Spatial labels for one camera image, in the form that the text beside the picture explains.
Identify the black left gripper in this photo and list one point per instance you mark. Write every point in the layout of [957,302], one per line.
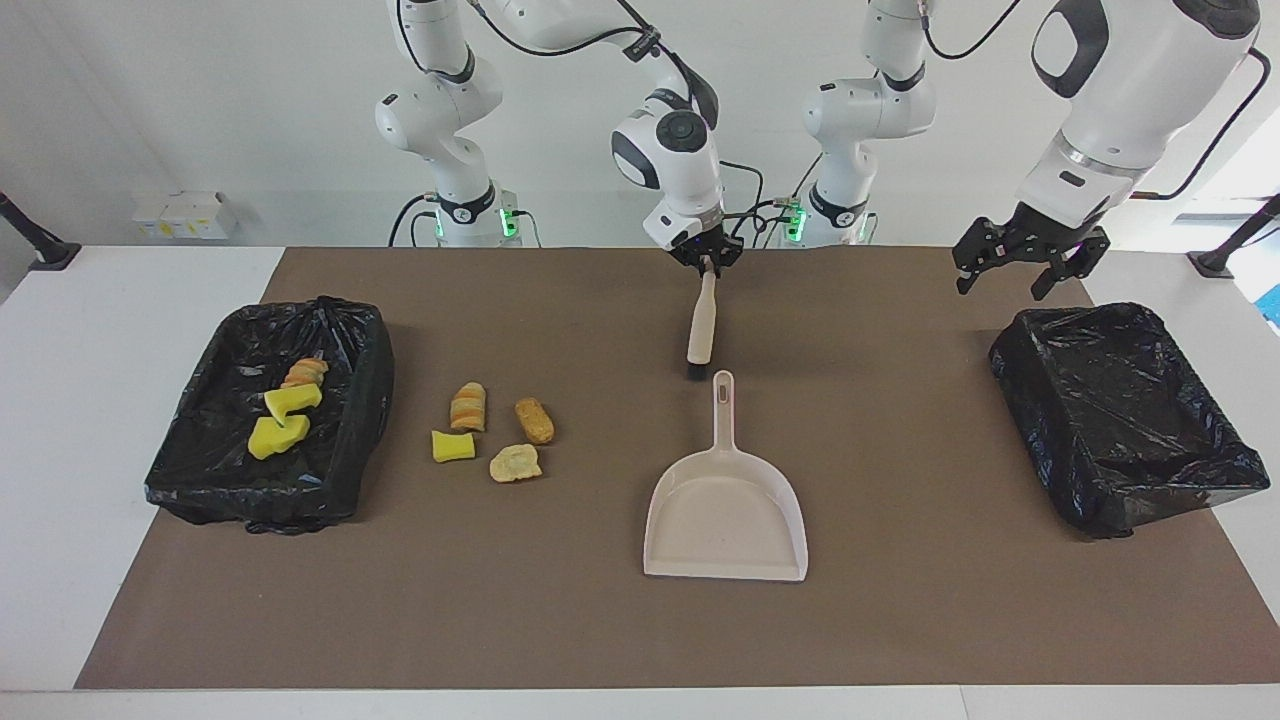
[1050,237]

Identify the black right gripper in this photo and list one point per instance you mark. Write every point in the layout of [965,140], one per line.
[708,245]

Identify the beige hand brush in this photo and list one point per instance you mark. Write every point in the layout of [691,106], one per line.
[702,325]

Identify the brown oval toy bread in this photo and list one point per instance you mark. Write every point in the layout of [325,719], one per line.
[534,421]

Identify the beige plastic dustpan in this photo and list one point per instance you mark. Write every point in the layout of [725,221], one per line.
[725,520]

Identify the striped toy bread roll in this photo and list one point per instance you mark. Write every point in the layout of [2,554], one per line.
[468,407]

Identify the small yellow sponge piece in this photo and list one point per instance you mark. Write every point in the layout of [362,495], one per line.
[452,447]

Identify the toy bread chunk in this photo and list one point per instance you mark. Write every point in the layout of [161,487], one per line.
[306,373]

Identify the yellow sponge with green back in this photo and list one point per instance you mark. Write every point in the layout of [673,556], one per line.
[275,438]
[293,400]

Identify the bin with black liner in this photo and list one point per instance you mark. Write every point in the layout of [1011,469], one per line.
[340,470]
[1120,420]

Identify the black clamp stand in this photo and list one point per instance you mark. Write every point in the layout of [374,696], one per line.
[1215,264]
[55,257]

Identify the blue object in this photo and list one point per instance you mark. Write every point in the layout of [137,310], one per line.
[1273,305]

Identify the pale flat toy cracker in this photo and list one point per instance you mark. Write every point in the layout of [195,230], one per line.
[515,464]

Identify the brown table mat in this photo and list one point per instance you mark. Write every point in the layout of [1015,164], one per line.
[600,620]

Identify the white wall socket boxes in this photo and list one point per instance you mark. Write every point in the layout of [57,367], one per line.
[200,218]

